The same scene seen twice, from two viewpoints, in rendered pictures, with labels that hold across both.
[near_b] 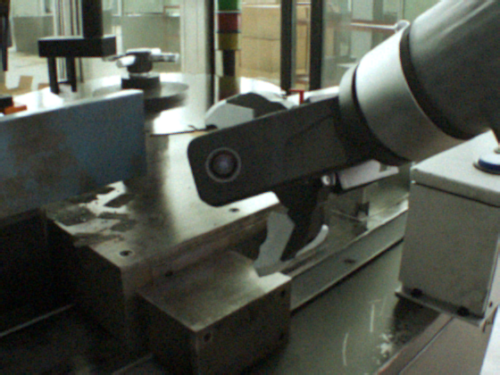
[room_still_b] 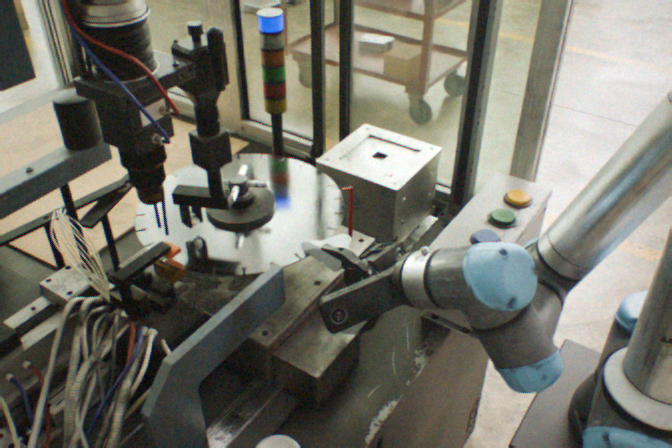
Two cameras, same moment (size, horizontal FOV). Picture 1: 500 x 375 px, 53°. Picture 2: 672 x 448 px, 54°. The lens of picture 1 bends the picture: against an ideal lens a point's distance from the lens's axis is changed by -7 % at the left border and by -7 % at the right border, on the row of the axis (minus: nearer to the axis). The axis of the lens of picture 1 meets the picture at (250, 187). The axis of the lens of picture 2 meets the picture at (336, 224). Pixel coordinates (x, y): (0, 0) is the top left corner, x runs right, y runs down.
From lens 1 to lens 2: 57 cm
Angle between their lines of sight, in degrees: 18
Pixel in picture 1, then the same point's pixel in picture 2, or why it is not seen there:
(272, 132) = (360, 296)
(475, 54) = (455, 296)
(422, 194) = not seen: hidden behind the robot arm
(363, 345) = (404, 360)
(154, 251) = (281, 328)
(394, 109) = (420, 299)
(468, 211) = not seen: hidden behind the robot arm
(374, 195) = (400, 229)
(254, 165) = (353, 313)
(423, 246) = not seen: hidden behind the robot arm
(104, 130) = (268, 294)
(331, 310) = (381, 333)
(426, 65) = (435, 291)
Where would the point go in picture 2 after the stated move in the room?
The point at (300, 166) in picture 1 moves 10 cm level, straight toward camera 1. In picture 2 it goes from (374, 311) to (385, 371)
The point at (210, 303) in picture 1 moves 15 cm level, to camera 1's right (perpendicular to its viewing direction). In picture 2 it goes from (319, 355) to (417, 342)
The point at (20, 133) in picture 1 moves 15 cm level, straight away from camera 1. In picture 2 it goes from (235, 316) to (182, 252)
